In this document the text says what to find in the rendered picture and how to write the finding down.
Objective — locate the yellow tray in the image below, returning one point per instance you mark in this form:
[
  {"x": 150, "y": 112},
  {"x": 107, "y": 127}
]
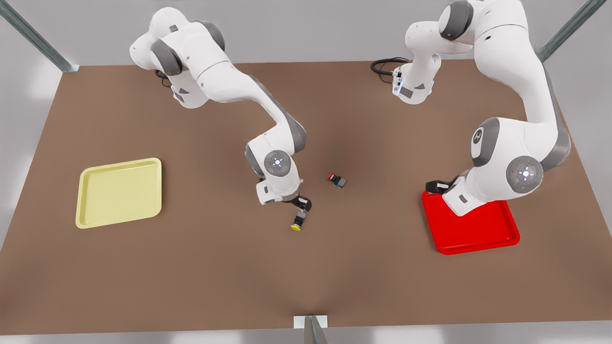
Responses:
[{"x": 119, "y": 192}]

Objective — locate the red tray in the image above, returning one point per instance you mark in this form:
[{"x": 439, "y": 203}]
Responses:
[{"x": 475, "y": 229}]

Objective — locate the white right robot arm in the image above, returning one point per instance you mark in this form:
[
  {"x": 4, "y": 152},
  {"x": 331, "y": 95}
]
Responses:
[{"x": 224, "y": 81}]

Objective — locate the red push-button switch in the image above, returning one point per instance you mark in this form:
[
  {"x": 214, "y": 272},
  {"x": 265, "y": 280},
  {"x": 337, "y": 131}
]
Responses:
[{"x": 337, "y": 179}]

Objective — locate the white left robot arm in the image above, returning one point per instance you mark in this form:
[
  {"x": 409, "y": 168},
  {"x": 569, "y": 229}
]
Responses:
[{"x": 516, "y": 143}]

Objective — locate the silver frame post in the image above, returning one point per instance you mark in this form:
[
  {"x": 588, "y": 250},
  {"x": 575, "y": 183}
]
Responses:
[
  {"x": 36, "y": 36},
  {"x": 569, "y": 29},
  {"x": 311, "y": 329}
]

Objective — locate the yellow push-button switch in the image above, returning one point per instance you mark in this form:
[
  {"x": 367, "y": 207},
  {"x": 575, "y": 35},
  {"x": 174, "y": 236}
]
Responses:
[{"x": 299, "y": 221}]

